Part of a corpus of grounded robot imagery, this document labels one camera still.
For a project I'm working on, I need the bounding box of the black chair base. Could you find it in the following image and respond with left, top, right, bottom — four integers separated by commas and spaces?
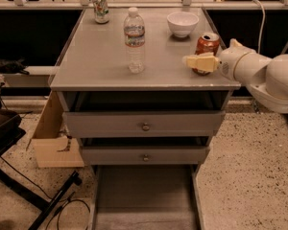
0, 109, 82, 230

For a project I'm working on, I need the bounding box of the grey top drawer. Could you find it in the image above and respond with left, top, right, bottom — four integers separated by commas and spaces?
60, 91, 228, 138

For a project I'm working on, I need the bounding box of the green white soda can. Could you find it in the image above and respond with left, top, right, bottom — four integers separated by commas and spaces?
91, 0, 109, 24

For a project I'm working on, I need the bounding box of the red coke can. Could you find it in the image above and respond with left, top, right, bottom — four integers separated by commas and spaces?
193, 33, 220, 76

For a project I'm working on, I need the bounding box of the white ceramic bowl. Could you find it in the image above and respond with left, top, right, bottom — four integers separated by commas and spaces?
167, 11, 199, 37

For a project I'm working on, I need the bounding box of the metal railing frame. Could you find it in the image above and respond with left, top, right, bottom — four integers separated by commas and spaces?
0, 0, 288, 89

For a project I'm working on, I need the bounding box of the grey drawer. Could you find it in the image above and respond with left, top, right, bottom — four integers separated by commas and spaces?
60, 91, 228, 138
82, 137, 209, 165
88, 165, 204, 230

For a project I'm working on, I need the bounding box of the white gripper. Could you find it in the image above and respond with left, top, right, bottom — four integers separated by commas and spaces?
182, 38, 254, 81

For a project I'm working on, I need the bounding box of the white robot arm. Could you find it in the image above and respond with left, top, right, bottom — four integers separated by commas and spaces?
182, 38, 288, 114

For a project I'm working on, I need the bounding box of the clear plastic water bottle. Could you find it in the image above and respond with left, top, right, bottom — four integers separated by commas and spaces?
123, 7, 145, 74

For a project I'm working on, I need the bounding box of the grey drawer cabinet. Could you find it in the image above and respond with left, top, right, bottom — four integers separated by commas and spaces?
51, 8, 240, 230

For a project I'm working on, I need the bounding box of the white hanging cable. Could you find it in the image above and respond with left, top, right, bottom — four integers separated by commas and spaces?
251, 0, 267, 55

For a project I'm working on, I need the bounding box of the grey bottom drawer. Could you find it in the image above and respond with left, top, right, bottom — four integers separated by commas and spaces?
88, 165, 204, 230

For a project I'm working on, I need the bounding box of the black floor cable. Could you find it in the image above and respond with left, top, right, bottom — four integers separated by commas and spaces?
0, 156, 91, 230

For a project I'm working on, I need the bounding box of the black bag on rail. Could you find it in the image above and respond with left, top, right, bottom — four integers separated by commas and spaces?
0, 58, 29, 75

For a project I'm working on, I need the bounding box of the cardboard box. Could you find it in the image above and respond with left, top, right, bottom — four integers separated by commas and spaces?
31, 92, 84, 168

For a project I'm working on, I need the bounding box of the grey middle drawer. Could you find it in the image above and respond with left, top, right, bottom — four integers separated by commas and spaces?
82, 137, 209, 165

